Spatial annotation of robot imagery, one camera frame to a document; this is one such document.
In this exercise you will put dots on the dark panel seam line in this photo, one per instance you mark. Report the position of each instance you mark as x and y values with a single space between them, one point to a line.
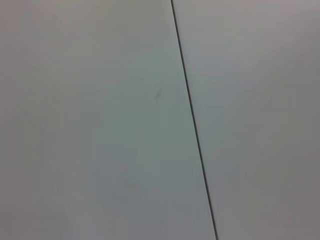
191 100

